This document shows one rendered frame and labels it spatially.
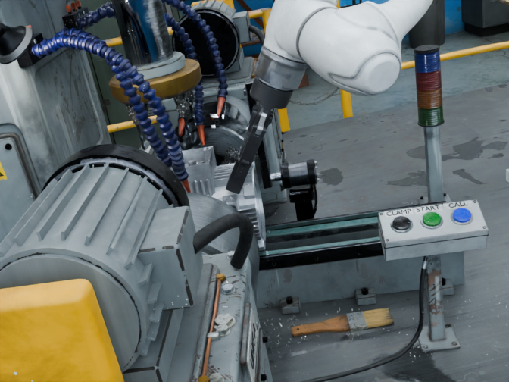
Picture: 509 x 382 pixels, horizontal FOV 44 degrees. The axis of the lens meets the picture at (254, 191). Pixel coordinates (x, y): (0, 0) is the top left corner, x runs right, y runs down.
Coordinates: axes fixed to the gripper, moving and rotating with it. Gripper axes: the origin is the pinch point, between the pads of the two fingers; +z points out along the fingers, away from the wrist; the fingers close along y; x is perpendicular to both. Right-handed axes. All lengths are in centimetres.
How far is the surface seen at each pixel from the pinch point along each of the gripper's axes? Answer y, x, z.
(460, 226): 21.2, 35.5, -14.0
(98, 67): -307, -90, 93
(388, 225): 19.1, 25.3, -9.0
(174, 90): 1.5, -16.9, -12.6
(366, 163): -69, 42, 12
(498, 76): -389, 200, 12
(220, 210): 19.3, -2.4, -1.3
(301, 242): -9.1, 19.6, 14.1
